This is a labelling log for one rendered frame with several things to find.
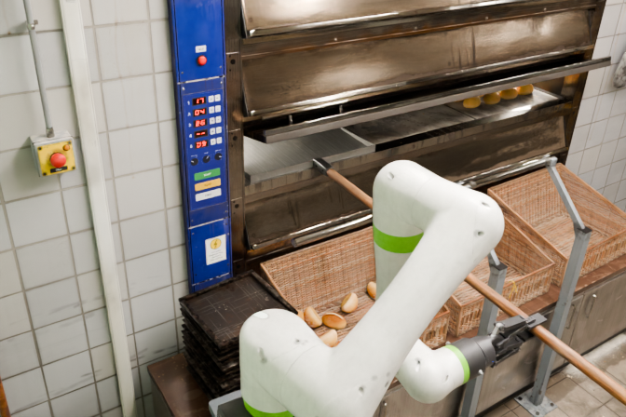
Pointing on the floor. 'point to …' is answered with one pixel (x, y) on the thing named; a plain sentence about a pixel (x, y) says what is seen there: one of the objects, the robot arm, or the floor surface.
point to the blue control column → (190, 39)
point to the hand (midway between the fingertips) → (531, 327)
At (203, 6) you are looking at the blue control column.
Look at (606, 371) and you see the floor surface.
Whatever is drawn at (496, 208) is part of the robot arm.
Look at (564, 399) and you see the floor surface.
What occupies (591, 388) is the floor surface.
